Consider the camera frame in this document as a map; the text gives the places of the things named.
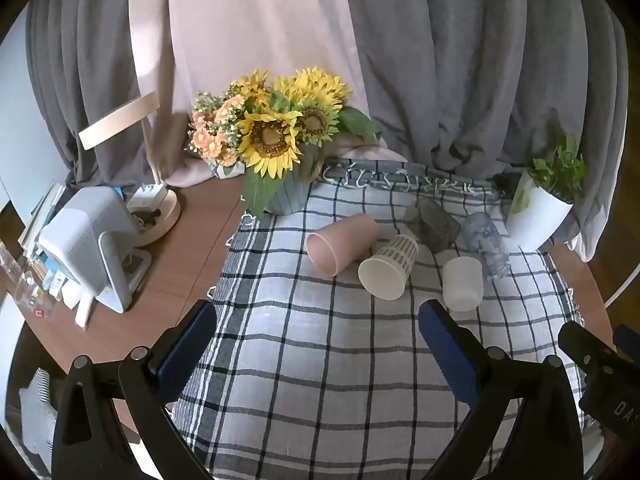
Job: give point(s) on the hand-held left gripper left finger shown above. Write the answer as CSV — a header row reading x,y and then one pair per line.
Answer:
x,y
187,347

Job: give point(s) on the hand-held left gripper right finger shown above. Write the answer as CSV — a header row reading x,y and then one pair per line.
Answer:
x,y
447,350

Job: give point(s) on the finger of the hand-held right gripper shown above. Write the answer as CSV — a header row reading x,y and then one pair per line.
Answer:
x,y
582,347
629,341

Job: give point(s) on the white frosted cup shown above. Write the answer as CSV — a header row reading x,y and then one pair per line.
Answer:
x,y
462,285

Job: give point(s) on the white patterned paper cup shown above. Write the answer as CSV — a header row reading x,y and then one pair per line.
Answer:
x,y
382,272

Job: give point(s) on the clear bluish glass cup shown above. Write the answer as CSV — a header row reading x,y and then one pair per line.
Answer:
x,y
482,237

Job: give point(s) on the grey glass cup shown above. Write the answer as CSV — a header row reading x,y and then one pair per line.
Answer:
x,y
435,227

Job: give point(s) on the pink plastic cup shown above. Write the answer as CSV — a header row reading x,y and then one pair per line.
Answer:
x,y
345,242

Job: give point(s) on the checked blue white cloth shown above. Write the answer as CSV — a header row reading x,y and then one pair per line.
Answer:
x,y
325,360

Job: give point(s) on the green plant in white pot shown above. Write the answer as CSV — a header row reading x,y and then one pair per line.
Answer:
x,y
537,210

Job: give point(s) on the white perforated desk device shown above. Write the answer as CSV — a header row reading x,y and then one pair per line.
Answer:
x,y
87,240

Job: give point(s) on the striped grey cushion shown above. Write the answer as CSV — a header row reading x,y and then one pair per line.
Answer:
x,y
40,410

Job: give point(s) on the clear plastic organizer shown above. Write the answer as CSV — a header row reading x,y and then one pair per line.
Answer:
x,y
25,285

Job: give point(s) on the ribbed grey-blue vase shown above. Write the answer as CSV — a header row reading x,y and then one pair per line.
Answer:
x,y
290,195

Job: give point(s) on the stack of books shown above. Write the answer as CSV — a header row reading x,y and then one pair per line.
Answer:
x,y
42,215

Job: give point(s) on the sunflower bouquet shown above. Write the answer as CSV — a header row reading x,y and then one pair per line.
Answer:
x,y
270,137

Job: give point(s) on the white desk lamp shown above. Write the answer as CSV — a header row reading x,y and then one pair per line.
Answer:
x,y
120,120

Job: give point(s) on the grey curtain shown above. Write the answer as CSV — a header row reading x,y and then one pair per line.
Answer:
x,y
475,60
85,60

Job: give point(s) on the pink curtain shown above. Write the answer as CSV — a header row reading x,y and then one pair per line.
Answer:
x,y
250,25

